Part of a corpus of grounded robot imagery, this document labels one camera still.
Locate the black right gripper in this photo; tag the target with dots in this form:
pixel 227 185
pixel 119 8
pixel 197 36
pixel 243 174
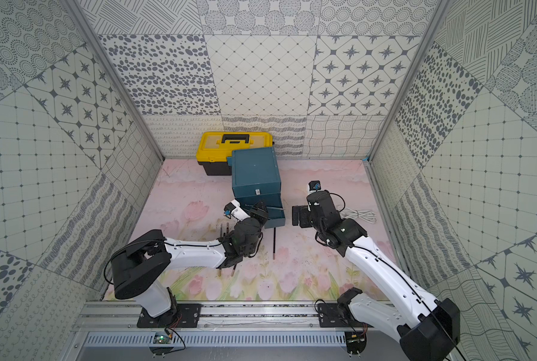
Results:
pixel 304 212

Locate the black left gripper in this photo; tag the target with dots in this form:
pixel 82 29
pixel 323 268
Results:
pixel 258 212

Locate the teal drawer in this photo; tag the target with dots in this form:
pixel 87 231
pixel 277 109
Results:
pixel 275 208

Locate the teal drawer cabinet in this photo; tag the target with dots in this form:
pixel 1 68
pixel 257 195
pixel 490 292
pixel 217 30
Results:
pixel 255 172

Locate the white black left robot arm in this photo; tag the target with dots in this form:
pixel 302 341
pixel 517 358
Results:
pixel 137 267

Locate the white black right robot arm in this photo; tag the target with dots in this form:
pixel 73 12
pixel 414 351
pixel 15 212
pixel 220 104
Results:
pixel 426 328

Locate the yellow black toolbox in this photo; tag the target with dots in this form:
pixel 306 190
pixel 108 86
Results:
pixel 215 149

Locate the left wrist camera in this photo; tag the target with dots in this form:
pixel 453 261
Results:
pixel 234 210

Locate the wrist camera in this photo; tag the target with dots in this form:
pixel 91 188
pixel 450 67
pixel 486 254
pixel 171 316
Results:
pixel 314 186
pixel 234 210

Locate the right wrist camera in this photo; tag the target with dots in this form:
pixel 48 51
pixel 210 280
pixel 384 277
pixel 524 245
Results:
pixel 314 186

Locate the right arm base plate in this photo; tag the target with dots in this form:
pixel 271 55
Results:
pixel 329 316

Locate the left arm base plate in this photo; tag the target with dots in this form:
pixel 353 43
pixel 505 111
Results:
pixel 184 315

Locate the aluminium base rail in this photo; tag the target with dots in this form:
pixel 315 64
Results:
pixel 124 315

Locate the white slotted cable duct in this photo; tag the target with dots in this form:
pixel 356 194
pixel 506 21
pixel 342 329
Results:
pixel 311 338

